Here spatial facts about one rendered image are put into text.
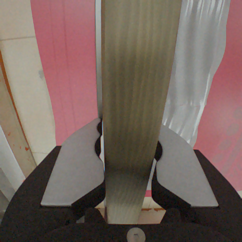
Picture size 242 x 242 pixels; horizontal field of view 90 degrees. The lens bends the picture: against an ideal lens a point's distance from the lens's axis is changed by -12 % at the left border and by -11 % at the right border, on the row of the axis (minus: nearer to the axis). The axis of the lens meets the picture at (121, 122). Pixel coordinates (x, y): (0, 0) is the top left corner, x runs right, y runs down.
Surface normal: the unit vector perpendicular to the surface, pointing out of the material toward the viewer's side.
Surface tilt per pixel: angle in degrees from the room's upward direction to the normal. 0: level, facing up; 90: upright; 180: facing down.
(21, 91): 0
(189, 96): 33
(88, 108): 0
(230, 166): 0
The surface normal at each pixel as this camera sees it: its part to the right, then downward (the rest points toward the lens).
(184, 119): -0.50, 0.35
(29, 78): 0.00, 0.49
